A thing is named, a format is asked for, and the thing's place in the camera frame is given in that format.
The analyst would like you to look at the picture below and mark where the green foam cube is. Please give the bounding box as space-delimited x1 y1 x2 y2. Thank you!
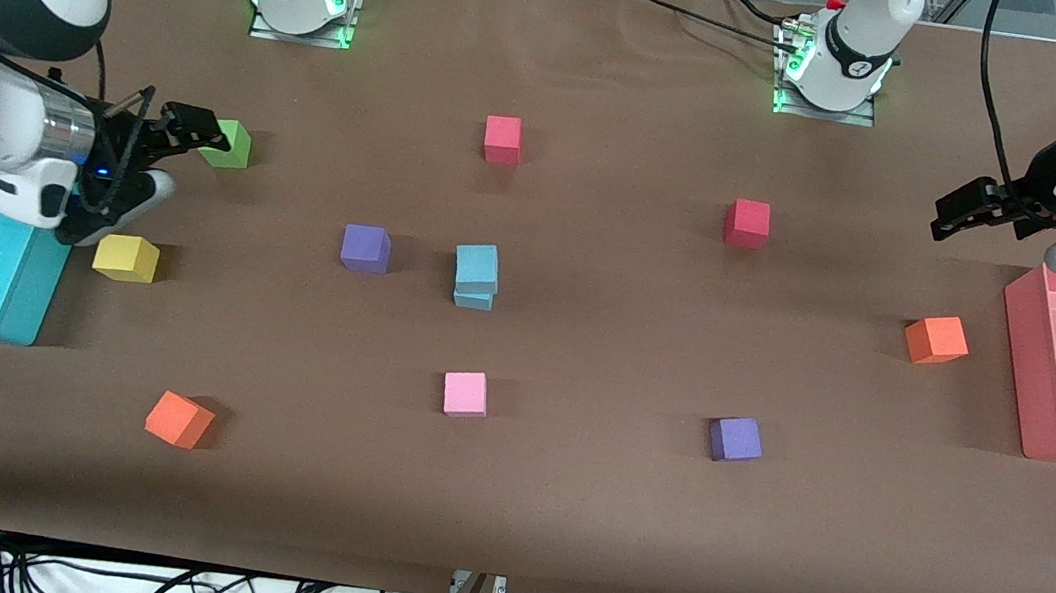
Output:
197 117 255 173

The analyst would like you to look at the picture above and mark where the yellow foam cube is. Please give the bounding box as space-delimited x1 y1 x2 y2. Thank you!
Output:
91 231 162 286

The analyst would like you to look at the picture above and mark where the orange foam cube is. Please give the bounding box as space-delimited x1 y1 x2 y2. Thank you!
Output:
901 310 974 371
142 388 218 453

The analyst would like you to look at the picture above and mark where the purple foam cube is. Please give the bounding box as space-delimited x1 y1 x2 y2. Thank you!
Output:
338 223 394 277
705 413 767 467

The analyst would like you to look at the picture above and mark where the red foam cube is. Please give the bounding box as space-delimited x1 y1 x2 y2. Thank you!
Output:
722 197 773 251
481 113 526 167

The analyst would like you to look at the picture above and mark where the pink foam cube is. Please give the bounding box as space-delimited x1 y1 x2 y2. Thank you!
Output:
440 368 492 422

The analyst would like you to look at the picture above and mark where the brown table cover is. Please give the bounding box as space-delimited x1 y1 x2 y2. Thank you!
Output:
0 0 1056 593

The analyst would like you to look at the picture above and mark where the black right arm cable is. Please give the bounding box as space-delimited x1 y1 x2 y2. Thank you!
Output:
0 0 119 103

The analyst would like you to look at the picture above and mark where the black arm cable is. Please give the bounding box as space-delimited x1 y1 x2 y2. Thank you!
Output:
963 0 1041 188
0 0 119 103

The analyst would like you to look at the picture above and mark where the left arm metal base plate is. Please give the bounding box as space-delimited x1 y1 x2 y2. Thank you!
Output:
770 65 882 129

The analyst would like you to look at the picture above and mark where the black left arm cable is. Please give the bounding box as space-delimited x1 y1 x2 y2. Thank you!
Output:
963 0 1041 188

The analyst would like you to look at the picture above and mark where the black cable across cover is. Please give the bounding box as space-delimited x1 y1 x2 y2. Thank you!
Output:
612 0 803 48

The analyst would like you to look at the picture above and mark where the black floor cable tangle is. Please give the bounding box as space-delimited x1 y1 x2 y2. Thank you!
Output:
0 529 418 593

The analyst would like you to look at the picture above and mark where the silver table bracket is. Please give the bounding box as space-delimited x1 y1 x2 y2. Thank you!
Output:
449 569 508 593

